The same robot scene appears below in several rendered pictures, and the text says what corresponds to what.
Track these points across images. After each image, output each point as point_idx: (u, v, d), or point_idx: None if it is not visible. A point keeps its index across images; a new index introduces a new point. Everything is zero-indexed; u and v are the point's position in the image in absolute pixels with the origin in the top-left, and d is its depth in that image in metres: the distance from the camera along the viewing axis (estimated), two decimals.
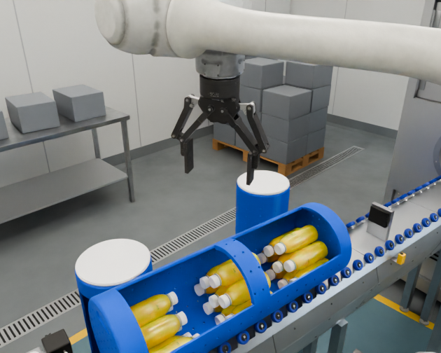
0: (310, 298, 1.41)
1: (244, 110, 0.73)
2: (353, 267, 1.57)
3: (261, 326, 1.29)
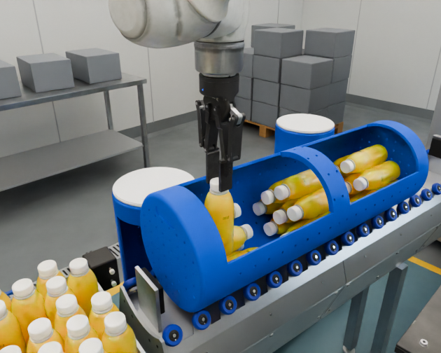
0: (381, 223, 1.24)
1: None
2: (422, 197, 1.40)
3: (333, 246, 1.11)
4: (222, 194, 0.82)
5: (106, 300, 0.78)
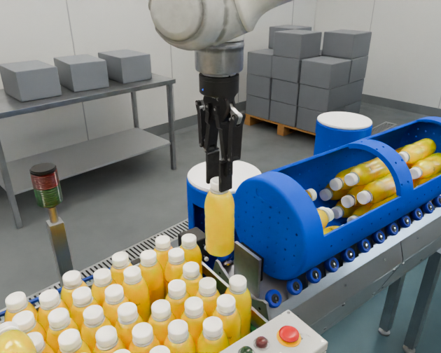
0: (432, 208, 1.38)
1: None
2: None
3: (394, 227, 1.26)
4: (329, 216, 1.07)
5: None
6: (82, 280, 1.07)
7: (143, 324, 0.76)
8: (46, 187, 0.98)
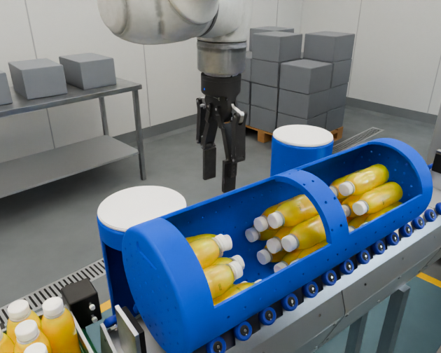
0: (382, 248, 1.17)
1: None
2: (425, 218, 1.32)
3: (331, 277, 1.04)
4: (235, 274, 0.85)
5: (227, 246, 0.89)
6: None
7: None
8: None
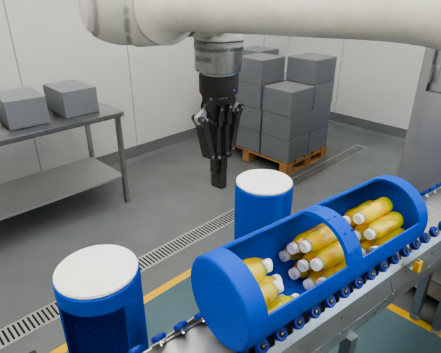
0: (316, 307, 1.25)
1: (201, 115, 0.73)
2: (370, 279, 1.41)
3: (263, 347, 1.12)
4: (278, 289, 1.14)
5: (271, 268, 1.18)
6: None
7: None
8: None
